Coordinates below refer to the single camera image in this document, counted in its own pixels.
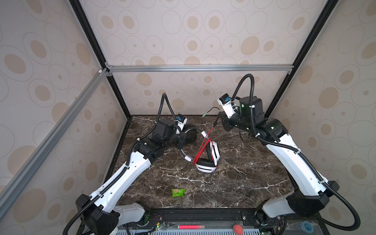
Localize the green snack packet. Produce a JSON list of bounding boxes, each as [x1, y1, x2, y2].
[[171, 189, 186, 197]]

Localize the back aluminium rail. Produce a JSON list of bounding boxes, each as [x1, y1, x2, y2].
[[100, 64, 294, 74]]

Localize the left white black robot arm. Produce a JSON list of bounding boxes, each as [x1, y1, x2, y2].
[[63, 118, 187, 235]]

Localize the red headphone cable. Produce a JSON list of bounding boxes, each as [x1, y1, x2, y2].
[[192, 107, 221, 165]]

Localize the red round object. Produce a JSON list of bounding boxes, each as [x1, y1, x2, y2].
[[233, 224, 243, 235]]

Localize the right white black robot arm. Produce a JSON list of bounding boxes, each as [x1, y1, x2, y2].
[[217, 94, 361, 231]]

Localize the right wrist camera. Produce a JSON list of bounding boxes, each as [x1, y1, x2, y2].
[[217, 93, 238, 119]]

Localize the left aluminium rail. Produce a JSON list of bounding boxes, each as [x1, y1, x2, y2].
[[1, 68, 108, 220]]

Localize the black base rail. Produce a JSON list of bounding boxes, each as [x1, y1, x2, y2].
[[76, 208, 331, 235]]

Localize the black blue headphones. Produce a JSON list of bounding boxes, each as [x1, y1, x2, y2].
[[183, 123, 197, 144]]

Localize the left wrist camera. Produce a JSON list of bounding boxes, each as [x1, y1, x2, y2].
[[176, 114, 187, 131]]

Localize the blue tape roll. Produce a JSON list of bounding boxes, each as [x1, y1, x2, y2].
[[300, 221, 314, 234]]

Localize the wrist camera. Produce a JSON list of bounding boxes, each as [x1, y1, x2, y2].
[[217, 93, 238, 119], [176, 114, 187, 131]]

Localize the aluminium rail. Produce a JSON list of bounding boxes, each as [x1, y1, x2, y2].
[[100, 64, 294, 74], [1, 68, 108, 220]]

